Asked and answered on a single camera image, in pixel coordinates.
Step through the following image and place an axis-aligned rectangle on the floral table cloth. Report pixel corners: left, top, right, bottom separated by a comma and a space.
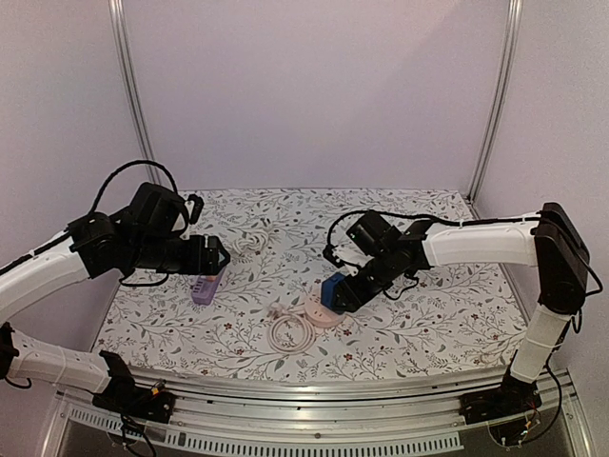
95, 189, 525, 383

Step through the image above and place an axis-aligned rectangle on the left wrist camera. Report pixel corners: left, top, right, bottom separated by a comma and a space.
183, 193, 205, 239

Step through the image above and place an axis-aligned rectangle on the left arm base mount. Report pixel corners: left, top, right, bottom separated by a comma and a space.
92, 350, 176, 424

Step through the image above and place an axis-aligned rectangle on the purple power strip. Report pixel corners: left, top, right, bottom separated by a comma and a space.
191, 274, 221, 306

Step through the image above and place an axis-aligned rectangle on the dark blue cube socket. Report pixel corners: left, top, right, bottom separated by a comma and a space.
321, 272, 351, 311

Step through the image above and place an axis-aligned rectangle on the white coiled power cable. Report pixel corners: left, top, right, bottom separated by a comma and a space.
231, 216, 282, 258

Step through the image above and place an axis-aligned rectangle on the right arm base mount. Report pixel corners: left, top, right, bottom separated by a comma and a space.
459, 373, 541, 425

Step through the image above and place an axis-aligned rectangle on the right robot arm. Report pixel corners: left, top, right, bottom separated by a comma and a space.
321, 203, 593, 415

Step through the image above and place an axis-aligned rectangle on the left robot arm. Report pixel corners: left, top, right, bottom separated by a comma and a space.
1, 183, 230, 413

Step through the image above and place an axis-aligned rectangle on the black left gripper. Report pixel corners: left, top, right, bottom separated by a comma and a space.
129, 234, 231, 275

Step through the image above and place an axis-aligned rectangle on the pink round power socket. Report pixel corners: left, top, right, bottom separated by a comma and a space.
304, 295, 344, 328

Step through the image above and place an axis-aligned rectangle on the aluminium front rail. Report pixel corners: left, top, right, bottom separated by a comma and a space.
40, 366, 596, 457

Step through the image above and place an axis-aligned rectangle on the left aluminium frame post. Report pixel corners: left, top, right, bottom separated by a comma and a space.
108, 0, 155, 160

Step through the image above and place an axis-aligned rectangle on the right aluminium frame post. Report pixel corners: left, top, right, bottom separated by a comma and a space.
466, 0, 523, 206

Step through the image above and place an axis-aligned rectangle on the aluminium frame post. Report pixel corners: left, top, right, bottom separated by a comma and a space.
466, 0, 523, 206
108, 0, 155, 160

